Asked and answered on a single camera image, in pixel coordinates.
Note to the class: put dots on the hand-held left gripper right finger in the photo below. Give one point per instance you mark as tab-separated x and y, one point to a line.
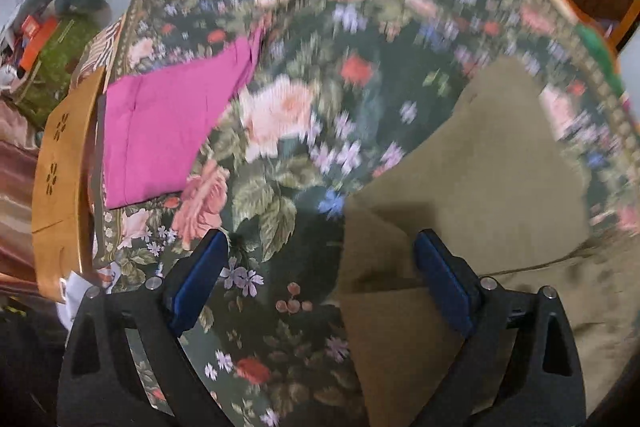
442	282

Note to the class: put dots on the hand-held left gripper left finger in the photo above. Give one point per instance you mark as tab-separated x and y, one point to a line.
197	282

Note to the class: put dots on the olive green pants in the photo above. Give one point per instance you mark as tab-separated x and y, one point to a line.
480	187

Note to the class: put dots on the magenta folded cloth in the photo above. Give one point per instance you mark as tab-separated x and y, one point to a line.
160	122

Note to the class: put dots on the wooden lap desk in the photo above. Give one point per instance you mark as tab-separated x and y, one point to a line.
62	187

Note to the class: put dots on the pink brown curtain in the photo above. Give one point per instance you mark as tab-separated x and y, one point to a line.
15	197

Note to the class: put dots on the dark floral blanket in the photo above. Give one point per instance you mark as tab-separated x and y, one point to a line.
310	57

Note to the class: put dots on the red striped cloth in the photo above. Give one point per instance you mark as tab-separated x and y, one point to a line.
100	49

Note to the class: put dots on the green patterned storage box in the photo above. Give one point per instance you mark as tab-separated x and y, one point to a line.
57	62

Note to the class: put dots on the orange box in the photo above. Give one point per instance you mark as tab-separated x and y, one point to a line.
37	37

